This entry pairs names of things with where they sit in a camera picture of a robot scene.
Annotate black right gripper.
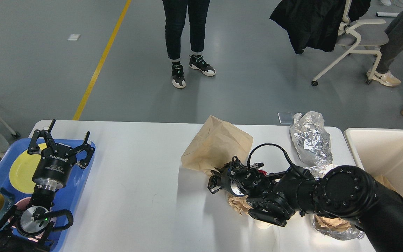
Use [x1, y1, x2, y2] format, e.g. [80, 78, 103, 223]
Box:
[207, 162, 245, 196]

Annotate upright white paper cup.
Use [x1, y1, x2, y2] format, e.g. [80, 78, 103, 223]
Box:
[253, 219, 273, 230]

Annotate yellow plastic plate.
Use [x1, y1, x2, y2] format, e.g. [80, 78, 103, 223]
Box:
[8, 139, 41, 195]

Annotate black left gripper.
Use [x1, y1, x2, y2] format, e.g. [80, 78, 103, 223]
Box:
[27, 119, 95, 189]

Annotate black jacket on chair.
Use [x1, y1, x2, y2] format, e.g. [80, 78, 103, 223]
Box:
[269, 0, 371, 55]

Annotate blue plastic tray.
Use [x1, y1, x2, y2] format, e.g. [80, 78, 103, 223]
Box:
[0, 138, 96, 252]

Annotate brown paper bag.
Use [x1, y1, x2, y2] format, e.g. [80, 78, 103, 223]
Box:
[181, 115, 253, 176]
[374, 174, 397, 192]

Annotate pink ribbed mug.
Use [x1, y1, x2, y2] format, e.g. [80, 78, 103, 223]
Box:
[16, 197, 57, 242]

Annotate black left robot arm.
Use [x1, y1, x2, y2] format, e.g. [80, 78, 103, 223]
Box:
[0, 120, 96, 252]

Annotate crumpled brown paper ball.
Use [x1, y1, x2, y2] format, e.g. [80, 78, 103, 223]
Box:
[227, 194, 251, 215]

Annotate white plastic bin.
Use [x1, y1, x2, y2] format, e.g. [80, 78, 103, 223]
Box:
[344, 128, 403, 196]

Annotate foil bag with paper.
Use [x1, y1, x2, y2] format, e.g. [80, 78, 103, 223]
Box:
[306, 164, 365, 241]

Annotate crumpled aluminium foil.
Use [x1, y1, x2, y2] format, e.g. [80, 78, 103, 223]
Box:
[290, 111, 333, 166]

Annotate standing person legs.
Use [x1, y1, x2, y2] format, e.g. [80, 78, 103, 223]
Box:
[162, 0, 216, 89]

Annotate crushed red can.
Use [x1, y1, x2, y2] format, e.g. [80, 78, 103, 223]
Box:
[258, 169, 268, 176]

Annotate white office chair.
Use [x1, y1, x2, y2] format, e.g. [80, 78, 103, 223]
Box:
[311, 0, 388, 86]

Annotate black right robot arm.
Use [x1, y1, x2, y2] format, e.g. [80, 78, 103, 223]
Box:
[207, 150, 403, 252]

